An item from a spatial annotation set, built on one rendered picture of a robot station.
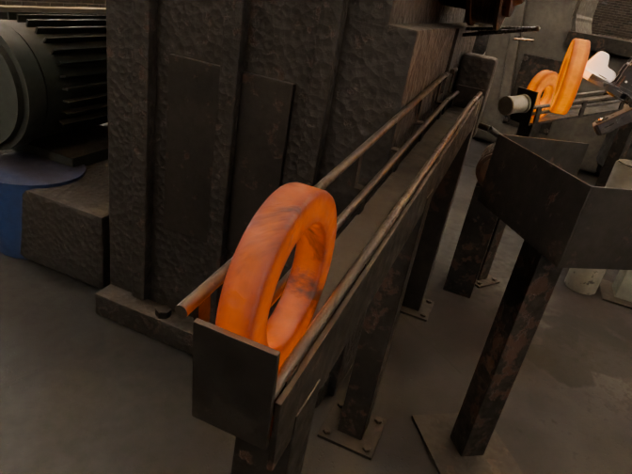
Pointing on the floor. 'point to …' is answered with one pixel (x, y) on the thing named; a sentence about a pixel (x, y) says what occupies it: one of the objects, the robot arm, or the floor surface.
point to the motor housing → (472, 237)
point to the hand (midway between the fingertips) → (573, 68)
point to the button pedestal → (618, 290)
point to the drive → (59, 134)
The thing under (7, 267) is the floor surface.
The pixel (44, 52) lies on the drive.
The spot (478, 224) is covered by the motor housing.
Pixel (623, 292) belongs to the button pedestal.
